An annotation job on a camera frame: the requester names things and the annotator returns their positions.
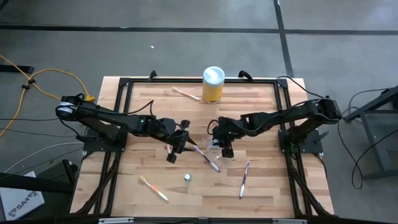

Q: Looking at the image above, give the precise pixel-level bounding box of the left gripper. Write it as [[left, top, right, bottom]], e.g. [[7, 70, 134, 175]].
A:
[[157, 118, 198, 164]]

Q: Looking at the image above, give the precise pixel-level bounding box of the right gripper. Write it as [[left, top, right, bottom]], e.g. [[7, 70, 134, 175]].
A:
[[213, 116, 245, 151]]

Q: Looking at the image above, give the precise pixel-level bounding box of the purple and white toothbrush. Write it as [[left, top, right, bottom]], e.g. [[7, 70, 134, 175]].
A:
[[238, 160, 251, 200], [192, 145, 221, 173]]

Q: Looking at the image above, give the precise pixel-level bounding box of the clear acrylic organizer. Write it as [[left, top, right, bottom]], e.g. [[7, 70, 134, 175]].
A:
[[201, 133, 233, 169]]

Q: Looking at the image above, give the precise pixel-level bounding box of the yellow cylinder container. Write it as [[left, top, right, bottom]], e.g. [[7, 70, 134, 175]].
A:
[[201, 65, 226, 105]]

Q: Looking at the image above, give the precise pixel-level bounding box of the black floor stand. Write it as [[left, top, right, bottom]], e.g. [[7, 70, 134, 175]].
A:
[[0, 158, 79, 195]]

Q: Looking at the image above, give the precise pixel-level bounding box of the black side table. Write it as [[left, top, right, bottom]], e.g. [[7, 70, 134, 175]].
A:
[[341, 85, 398, 181]]

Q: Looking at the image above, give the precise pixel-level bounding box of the white printed box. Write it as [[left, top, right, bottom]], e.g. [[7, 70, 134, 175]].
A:
[[0, 170, 46, 222]]

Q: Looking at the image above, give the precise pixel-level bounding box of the black floor bar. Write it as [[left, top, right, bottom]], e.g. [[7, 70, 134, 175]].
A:
[[0, 64, 35, 74]]

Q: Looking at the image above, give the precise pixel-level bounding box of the black aluminium table frame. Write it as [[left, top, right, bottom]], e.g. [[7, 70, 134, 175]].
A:
[[70, 70, 336, 218]]

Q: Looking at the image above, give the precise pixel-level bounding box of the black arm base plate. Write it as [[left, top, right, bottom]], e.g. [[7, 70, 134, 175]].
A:
[[278, 129, 325, 155], [76, 127, 128, 153]]

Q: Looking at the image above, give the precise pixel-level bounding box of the silver aluminium bracket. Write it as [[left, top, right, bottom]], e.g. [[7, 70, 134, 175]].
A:
[[98, 217, 135, 224], [272, 218, 308, 224]]

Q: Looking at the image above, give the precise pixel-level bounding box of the yellow extension cable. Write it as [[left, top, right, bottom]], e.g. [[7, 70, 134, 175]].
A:
[[0, 54, 96, 138]]

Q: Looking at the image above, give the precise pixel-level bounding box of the grey floor cable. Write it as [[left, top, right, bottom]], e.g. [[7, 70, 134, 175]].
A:
[[4, 142, 85, 174]]

